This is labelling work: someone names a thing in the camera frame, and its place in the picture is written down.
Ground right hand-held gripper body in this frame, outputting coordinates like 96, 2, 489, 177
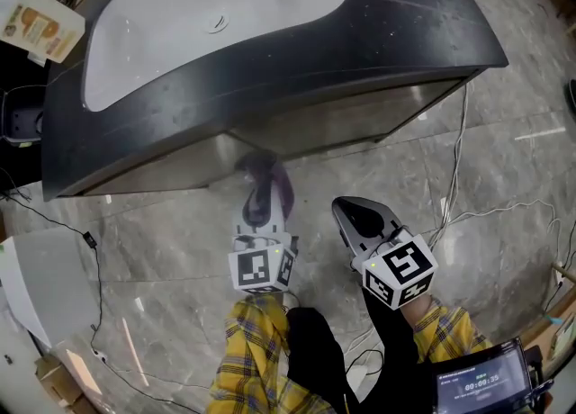
350, 228, 440, 311

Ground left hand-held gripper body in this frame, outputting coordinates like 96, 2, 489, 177
228, 230, 301, 294

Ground purple grey cloth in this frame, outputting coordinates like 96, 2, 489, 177
234, 149, 297, 224

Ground person's left forearm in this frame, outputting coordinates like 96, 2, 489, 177
206, 294, 337, 414

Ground person's right forearm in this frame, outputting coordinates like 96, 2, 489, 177
401, 295, 494, 365

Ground dark wooden vanity cabinet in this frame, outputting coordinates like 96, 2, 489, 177
40, 0, 509, 203

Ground person's legs in black trousers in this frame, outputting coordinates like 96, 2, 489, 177
285, 285, 433, 414

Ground black tablet screen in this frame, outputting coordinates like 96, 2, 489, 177
431, 337, 544, 414

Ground light wooden table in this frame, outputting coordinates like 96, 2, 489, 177
517, 258, 576, 380

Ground white sink basin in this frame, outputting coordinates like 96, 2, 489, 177
82, 0, 352, 113

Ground cardboard box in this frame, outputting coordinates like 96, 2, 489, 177
33, 353, 98, 414

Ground large cream pump bottle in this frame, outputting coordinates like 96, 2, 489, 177
0, 0, 86, 65

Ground white floor cable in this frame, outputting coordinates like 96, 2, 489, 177
344, 83, 568, 359

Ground black floor cable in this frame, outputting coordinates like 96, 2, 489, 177
0, 168, 202, 414

